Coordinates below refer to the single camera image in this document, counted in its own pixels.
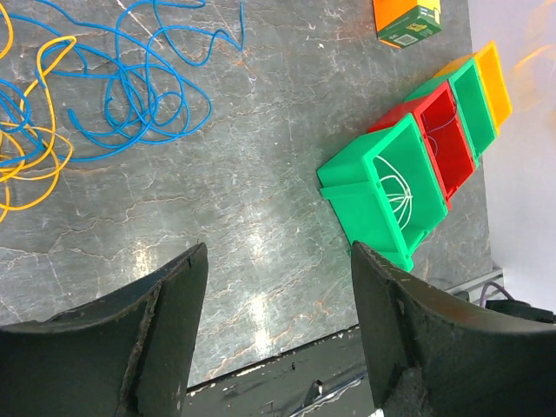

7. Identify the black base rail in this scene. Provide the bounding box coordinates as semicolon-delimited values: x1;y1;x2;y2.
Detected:
181;326;375;417

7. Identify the sponge box on table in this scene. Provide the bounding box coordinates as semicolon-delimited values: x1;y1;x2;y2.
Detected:
373;0;442;49

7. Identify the red bin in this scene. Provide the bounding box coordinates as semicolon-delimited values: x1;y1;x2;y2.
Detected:
367;81;477;209

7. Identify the white cable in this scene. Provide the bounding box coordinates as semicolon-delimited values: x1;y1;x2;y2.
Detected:
372;155;414;232

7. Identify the rear green bin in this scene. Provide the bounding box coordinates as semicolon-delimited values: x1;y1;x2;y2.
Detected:
404;58;496;164

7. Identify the front green bin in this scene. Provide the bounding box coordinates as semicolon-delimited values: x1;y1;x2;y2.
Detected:
317;114;448;271

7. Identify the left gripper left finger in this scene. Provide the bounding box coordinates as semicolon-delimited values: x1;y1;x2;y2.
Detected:
1;243;209;416

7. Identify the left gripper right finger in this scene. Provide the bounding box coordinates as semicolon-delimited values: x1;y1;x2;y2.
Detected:
351;242;555;416

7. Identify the blue cable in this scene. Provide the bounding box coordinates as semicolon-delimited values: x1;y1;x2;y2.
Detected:
0;0;245;169

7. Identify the thin purple cable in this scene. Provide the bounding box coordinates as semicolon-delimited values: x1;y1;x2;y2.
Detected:
423;110;461;166

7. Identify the yellow bin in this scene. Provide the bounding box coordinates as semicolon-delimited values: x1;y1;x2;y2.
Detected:
434;40;513;134

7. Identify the green bin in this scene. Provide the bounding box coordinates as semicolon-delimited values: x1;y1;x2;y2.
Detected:
317;114;448;271
404;58;496;164

